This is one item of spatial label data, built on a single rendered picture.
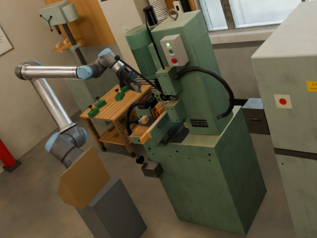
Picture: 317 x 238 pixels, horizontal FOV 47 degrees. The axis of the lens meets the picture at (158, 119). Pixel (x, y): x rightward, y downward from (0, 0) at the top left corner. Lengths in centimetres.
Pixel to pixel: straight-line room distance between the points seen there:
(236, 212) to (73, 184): 111
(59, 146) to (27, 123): 263
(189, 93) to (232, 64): 169
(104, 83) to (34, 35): 123
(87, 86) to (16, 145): 132
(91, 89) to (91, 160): 208
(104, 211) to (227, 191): 89
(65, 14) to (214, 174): 277
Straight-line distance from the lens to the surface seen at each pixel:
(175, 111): 215
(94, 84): 459
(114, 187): 269
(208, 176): 237
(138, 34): 218
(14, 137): 516
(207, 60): 210
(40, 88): 280
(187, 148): 227
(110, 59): 244
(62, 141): 262
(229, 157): 233
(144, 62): 224
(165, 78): 205
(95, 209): 262
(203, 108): 216
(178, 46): 193
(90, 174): 261
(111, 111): 377
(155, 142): 228
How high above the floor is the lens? 205
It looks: 28 degrees down
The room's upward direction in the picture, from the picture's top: 23 degrees counter-clockwise
